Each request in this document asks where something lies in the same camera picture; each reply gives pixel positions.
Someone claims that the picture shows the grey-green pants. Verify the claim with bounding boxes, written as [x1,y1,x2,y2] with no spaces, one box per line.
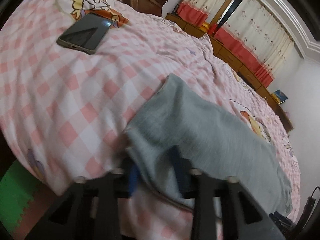
[124,74,293,215]

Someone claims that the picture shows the green foam floor mat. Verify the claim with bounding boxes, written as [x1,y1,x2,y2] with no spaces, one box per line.
[0,160,41,232]

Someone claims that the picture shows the blue book on cabinet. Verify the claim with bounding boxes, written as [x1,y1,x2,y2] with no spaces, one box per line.
[271,89,289,105]

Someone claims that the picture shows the long wooden low cabinet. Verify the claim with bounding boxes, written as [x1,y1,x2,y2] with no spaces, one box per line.
[165,13,293,133]

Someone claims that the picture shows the pink checkered bed sheet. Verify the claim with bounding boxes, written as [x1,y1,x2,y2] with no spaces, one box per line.
[0,0,302,240]

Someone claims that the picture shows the black smartphone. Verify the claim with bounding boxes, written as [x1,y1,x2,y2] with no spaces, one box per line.
[56,12,114,55]

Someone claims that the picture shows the cream and red curtain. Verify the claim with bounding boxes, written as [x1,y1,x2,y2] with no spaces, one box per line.
[176,0,295,87]

